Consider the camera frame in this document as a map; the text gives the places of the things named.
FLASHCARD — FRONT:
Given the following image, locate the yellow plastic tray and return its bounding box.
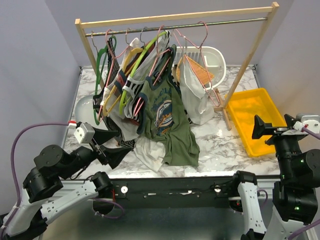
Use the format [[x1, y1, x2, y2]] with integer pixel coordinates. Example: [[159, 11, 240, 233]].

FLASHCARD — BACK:
[[227, 88, 286, 157]]

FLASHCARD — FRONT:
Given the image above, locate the metal hanging rod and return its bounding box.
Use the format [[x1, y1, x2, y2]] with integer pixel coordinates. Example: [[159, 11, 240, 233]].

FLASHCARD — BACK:
[[85, 17, 268, 38]]

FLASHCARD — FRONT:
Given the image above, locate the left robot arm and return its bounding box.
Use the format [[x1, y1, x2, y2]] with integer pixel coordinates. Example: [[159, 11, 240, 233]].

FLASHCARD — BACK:
[[0, 121, 132, 240]]

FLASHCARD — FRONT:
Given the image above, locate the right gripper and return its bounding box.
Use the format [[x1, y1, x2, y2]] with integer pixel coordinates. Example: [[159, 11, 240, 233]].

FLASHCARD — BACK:
[[253, 112, 307, 179]]

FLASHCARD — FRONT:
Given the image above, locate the white cloth under green top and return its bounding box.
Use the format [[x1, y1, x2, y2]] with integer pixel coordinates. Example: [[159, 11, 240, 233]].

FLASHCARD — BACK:
[[133, 136, 166, 173]]

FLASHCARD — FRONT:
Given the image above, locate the lime green plastic hanger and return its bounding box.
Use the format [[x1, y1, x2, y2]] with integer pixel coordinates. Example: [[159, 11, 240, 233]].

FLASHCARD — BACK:
[[119, 30, 171, 119]]

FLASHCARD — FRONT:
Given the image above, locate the yellow plastic hanger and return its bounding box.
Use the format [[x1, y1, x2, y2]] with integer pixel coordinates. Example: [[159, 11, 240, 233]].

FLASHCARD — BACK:
[[101, 47, 144, 117]]

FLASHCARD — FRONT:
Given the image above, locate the pink hanger at left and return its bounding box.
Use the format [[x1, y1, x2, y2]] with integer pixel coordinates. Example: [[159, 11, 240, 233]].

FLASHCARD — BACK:
[[97, 29, 130, 123]]

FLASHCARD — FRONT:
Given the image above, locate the striped cloth right of top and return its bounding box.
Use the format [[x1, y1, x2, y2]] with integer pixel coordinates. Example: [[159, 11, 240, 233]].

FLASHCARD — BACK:
[[184, 110, 193, 124]]

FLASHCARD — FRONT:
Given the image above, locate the green graphic tank top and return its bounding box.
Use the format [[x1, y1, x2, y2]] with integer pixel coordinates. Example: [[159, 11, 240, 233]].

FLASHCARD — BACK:
[[136, 76, 200, 167]]

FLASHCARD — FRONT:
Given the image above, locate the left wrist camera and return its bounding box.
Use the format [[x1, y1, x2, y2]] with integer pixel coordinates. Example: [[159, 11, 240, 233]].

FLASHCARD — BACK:
[[73, 122, 95, 144]]

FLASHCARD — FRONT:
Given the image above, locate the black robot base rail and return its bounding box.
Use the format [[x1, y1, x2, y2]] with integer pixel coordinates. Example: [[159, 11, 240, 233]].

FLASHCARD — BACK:
[[98, 174, 241, 210]]

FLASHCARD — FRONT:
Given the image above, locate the white plastic laundry basket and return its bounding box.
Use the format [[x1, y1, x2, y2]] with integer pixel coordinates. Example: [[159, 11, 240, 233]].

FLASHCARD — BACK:
[[173, 46, 227, 90]]

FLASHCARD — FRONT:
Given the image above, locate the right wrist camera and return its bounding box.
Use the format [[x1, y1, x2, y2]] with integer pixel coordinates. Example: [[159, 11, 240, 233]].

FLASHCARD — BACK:
[[293, 113, 320, 133]]

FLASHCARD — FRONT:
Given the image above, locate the wooden clothes rack frame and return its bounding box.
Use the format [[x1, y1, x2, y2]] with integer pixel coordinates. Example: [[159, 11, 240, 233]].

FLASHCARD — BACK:
[[74, 1, 280, 131]]

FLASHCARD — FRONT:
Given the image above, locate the white oval plate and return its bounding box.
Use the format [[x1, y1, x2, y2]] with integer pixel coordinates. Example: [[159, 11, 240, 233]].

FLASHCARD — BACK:
[[74, 95, 107, 130]]

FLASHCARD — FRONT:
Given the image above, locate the pink hanger under green top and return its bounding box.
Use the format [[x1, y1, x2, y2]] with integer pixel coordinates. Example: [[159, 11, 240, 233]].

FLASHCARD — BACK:
[[133, 24, 176, 117]]

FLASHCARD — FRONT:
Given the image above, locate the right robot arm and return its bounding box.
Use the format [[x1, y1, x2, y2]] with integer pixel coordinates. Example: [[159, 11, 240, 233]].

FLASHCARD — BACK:
[[230, 114, 320, 240]]

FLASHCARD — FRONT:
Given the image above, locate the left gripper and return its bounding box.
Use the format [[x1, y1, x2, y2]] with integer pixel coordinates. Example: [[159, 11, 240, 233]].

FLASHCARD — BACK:
[[60, 125, 133, 180]]

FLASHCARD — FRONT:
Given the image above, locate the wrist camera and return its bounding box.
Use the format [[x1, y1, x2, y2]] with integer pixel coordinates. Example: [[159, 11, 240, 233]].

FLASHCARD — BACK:
[[73, 122, 95, 144], [293, 113, 320, 133]]

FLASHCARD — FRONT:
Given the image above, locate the orange woven fan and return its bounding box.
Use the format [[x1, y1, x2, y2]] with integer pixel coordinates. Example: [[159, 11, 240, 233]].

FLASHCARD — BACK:
[[175, 56, 214, 85]]

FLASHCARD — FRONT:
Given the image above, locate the white tank top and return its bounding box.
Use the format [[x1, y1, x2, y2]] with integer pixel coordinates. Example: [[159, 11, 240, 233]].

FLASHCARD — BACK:
[[178, 38, 214, 125]]

